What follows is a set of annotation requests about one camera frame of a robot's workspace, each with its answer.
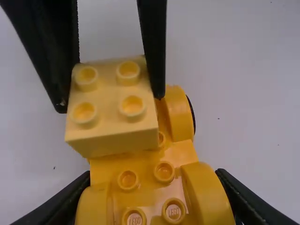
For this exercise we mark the yellow toy brick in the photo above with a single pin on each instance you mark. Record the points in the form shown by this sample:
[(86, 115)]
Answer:
[(110, 112)]

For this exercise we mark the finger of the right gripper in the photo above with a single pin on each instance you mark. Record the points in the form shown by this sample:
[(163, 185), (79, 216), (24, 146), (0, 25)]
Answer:
[(154, 47), (51, 47)]

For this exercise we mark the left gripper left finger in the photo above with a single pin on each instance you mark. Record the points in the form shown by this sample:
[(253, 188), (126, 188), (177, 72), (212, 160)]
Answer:
[(63, 204)]

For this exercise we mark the yellow toy car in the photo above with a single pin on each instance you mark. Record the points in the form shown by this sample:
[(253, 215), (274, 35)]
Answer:
[(140, 194)]

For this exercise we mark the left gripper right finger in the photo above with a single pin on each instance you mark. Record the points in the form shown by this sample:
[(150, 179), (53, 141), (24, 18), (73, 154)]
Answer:
[(257, 206)]

